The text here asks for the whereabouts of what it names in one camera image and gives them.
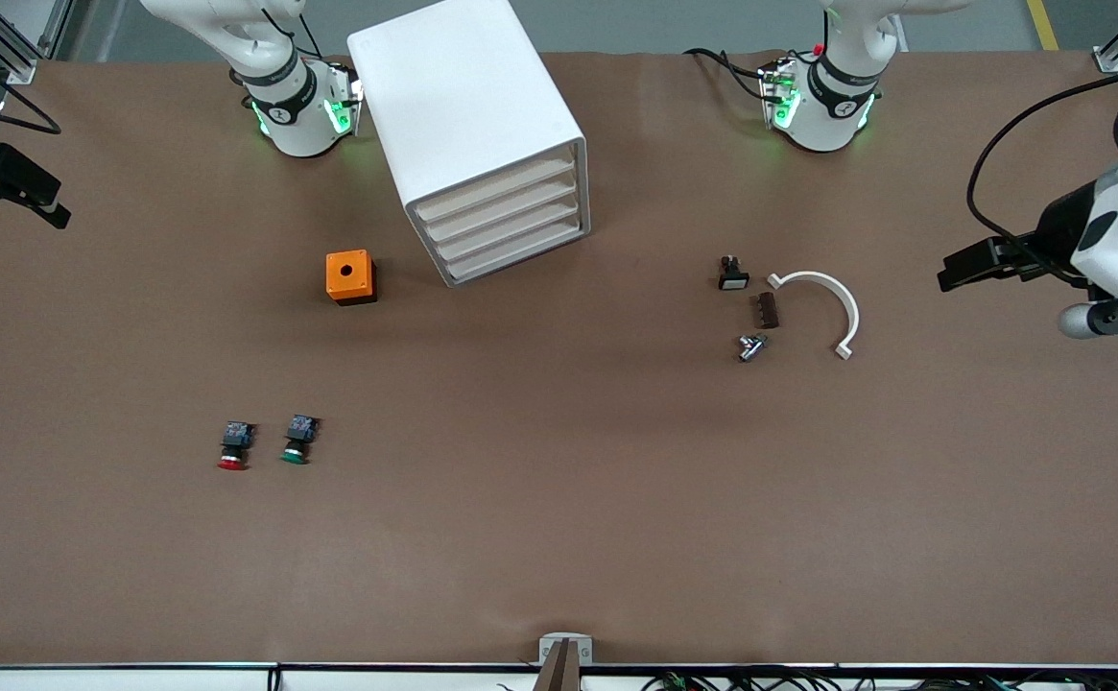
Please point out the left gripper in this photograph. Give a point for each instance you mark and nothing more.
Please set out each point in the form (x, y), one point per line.
(1058, 226)

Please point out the black switch white face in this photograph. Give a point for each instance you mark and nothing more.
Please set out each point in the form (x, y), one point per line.
(733, 278)

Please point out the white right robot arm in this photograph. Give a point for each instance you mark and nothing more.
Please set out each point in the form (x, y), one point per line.
(295, 125)

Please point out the grey metal table bracket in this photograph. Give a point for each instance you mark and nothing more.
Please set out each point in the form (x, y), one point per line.
(547, 643)

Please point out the orange box with hole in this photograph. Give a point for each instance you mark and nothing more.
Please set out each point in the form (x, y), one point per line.
(347, 274)

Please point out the small silver metal connector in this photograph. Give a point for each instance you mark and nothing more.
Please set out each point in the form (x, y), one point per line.
(751, 346)

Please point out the white curved bracket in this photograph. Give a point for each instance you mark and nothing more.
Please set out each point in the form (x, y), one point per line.
(847, 307)

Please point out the green push button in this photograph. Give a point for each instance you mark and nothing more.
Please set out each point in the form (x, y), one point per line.
(298, 440)

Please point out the brown terminal block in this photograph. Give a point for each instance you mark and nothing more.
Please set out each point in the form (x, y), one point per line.
(767, 311)

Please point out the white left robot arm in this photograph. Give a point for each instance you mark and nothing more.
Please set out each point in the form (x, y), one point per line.
(822, 125)

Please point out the red push button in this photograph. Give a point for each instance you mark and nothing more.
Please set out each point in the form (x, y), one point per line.
(235, 444)

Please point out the brown camera post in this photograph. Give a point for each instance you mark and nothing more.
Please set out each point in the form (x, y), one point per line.
(560, 672)

